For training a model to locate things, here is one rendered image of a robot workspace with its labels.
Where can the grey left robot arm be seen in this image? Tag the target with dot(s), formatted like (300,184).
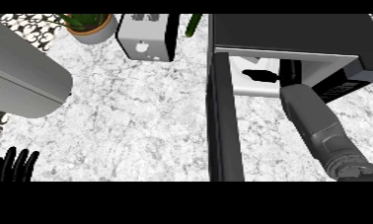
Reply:
(29,76)

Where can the green potted plant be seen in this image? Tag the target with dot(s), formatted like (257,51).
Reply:
(85,20)

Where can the black microwave door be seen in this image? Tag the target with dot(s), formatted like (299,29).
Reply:
(225,119)

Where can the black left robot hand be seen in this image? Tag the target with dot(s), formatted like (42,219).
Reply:
(20,167)

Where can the green leaf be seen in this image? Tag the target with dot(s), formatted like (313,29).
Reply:
(194,24)

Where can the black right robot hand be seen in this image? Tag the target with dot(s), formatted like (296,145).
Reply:
(290,74)

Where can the grey plant pot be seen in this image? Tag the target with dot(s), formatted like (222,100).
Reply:
(95,34)

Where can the black microwave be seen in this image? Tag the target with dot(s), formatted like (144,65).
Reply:
(291,34)

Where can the silver toaster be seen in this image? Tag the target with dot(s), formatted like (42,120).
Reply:
(144,38)

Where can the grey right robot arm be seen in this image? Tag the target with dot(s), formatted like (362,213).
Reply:
(321,129)

